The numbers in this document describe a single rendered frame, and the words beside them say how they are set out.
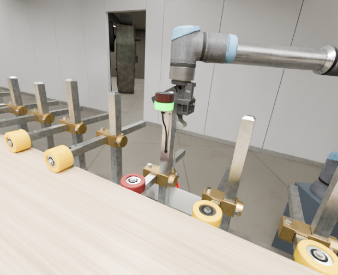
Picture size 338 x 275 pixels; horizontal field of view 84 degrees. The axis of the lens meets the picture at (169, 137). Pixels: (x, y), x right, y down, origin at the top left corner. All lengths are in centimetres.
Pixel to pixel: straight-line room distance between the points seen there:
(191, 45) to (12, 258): 68
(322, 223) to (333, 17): 290
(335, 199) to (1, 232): 79
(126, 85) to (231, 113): 539
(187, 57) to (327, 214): 60
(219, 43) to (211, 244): 57
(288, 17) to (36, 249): 330
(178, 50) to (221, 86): 270
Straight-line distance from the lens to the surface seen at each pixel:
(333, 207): 67
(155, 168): 77
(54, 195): 64
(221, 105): 337
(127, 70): 789
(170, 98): 58
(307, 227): 74
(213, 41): 68
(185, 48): 66
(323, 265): 56
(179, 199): 81
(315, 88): 329
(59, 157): 70
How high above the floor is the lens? 127
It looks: 21 degrees down
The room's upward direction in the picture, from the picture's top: 5 degrees clockwise
